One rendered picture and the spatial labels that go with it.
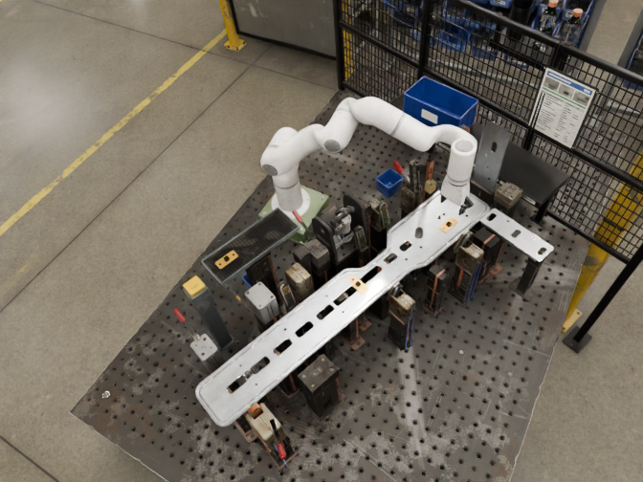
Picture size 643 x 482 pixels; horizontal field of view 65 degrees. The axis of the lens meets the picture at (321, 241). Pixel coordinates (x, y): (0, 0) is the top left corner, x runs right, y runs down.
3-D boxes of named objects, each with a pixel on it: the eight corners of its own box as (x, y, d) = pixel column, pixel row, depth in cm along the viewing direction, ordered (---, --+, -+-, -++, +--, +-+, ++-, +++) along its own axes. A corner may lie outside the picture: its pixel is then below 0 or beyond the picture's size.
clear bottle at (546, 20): (542, 55, 201) (556, 7, 185) (527, 49, 204) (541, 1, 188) (551, 48, 203) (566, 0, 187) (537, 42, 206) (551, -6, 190)
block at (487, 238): (477, 288, 225) (490, 251, 202) (458, 273, 230) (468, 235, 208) (492, 274, 228) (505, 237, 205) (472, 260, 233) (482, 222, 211)
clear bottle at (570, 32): (564, 66, 196) (581, 17, 180) (549, 59, 199) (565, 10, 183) (573, 58, 198) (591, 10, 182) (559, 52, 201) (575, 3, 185)
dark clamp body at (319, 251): (324, 314, 223) (317, 266, 193) (305, 295, 230) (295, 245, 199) (343, 298, 227) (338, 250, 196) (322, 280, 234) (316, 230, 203)
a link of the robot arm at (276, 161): (286, 157, 228) (271, 184, 220) (267, 139, 222) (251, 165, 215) (366, 123, 190) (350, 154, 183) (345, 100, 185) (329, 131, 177)
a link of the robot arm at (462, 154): (451, 160, 188) (444, 178, 183) (454, 133, 177) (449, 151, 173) (474, 164, 186) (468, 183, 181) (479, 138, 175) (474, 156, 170)
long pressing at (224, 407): (226, 438, 167) (225, 436, 165) (189, 388, 178) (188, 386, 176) (493, 208, 214) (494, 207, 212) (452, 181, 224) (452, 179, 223)
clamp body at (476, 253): (462, 309, 219) (476, 264, 191) (441, 292, 225) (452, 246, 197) (476, 296, 222) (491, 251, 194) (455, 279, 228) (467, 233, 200)
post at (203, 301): (221, 352, 216) (191, 300, 181) (211, 339, 220) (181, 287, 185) (235, 340, 219) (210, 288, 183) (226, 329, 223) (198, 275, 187)
